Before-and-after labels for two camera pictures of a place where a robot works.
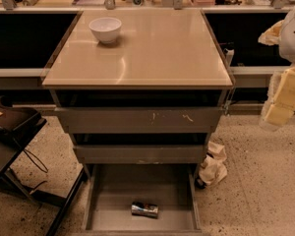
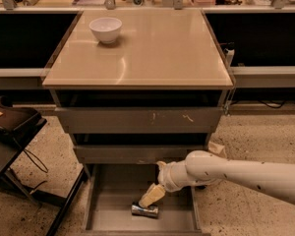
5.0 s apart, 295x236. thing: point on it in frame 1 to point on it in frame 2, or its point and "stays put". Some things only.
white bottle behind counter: x=229 y=53 stays put
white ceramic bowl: x=106 y=28 stays put
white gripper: x=294 y=38 to x=169 y=177
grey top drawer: x=139 y=119 stays put
